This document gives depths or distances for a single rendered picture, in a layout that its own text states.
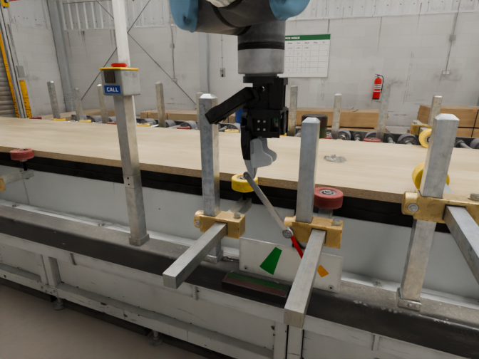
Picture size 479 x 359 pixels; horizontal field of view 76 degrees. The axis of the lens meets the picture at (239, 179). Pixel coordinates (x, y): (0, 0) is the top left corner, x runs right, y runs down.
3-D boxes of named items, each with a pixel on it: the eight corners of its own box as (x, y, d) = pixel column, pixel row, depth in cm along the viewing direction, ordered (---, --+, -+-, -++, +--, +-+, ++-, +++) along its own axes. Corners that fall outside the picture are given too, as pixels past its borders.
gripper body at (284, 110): (279, 142, 59) (281, 75, 55) (237, 139, 62) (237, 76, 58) (288, 135, 66) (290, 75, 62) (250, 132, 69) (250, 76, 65)
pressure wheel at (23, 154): (18, 173, 134) (12, 147, 131) (39, 172, 137) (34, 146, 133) (13, 179, 127) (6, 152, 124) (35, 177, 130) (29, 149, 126)
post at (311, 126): (303, 305, 80) (318, 119, 65) (290, 302, 81) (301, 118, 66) (306, 296, 83) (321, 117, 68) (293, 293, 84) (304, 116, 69)
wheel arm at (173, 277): (177, 293, 60) (176, 275, 59) (162, 289, 61) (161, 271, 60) (251, 209, 98) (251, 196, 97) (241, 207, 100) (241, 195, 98)
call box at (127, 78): (124, 98, 79) (120, 66, 77) (102, 98, 82) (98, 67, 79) (141, 97, 86) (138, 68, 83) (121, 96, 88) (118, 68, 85)
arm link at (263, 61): (230, 50, 56) (248, 53, 65) (230, 77, 58) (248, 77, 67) (277, 48, 53) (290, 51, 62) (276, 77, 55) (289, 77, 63)
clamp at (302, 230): (339, 249, 71) (342, 229, 69) (282, 238, 75) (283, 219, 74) (341, 238, 76) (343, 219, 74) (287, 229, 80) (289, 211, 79)
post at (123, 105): (140, 246, 95) (123, 95, 81) (127, 243, 97) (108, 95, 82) (150, 239, 99) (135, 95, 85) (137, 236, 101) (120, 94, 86)
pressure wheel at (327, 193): (337, 238, 80) (342, 197, 77) (306, 233, 83) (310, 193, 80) (340, 225, 87) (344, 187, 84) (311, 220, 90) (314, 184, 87)
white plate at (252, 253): (338, 294, 74) (343, 258, 71) (238, 270, 83) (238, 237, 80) (338, 292, 75) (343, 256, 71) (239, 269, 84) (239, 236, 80)
